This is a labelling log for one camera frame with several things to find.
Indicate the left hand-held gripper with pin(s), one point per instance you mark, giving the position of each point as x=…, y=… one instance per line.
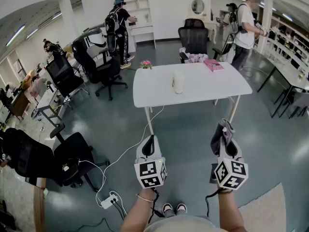
x=149, y=173

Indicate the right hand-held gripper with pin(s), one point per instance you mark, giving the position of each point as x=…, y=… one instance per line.
x=231, y=175

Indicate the grey cloth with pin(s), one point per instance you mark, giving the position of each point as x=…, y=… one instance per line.
x=218, y=136

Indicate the white lidded cup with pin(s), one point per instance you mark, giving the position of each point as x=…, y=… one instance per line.
x=178, y=82

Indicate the person's left forearm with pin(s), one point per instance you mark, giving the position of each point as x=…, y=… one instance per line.
x=137, y=214

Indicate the person's right forearm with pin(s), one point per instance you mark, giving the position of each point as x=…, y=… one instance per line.
x=229, y=211

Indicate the person's left shoe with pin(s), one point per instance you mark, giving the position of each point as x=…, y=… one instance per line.
x=167, y=208

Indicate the person's shoe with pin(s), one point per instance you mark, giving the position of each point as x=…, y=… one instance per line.
x=167, y=208
x=181, y=208

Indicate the person's right shoe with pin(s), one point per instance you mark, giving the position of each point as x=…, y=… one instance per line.
x=181, y=208

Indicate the beige rug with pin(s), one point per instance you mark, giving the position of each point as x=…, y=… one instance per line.
x=263, y=211

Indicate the white power strip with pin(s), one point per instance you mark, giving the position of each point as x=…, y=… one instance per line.
x=108, y=202

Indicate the pink potted flowers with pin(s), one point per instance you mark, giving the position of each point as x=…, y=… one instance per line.
x=146, y=64

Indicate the person's beige shirt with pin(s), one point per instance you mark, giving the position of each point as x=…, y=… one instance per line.
x=183, y=225

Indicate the pink book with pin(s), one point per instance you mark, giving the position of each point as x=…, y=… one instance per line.
x=214, y=65

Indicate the long white black-legged table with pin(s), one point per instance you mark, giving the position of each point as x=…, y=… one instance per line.
x=287, y=71

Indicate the office chair with white jacket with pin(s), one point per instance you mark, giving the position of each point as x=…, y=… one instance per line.
x=96, y=64

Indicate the pink patterned blanket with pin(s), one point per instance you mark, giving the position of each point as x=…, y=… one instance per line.
x=195, y=57

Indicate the black mesh armless chair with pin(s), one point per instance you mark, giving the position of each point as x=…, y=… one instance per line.
x=62, y=74

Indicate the white shelf desk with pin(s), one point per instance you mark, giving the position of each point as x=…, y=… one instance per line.
x=142, y=30

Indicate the black mesh highback office chair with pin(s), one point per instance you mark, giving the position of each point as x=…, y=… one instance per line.
x=194, y=37

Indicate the white dressing table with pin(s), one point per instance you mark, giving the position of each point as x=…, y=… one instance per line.
x=210, y=24

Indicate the oval vanity mirror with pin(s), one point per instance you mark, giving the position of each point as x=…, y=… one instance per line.
x=198, y=5

